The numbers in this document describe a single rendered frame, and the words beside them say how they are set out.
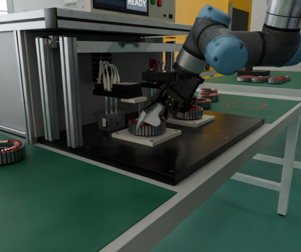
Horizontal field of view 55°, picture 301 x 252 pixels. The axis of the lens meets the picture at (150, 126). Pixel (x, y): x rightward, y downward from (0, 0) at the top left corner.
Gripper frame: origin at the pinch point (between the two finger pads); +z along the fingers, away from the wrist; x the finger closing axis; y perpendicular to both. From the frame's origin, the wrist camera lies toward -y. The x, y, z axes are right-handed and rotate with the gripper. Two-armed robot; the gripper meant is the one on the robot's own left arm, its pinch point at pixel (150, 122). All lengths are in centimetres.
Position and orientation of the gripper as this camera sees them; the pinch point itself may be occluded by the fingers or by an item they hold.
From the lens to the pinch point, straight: 85.6
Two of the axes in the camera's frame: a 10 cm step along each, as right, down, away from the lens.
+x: 5.9, -2.0, 7.8
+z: -4.0, 7.6, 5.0
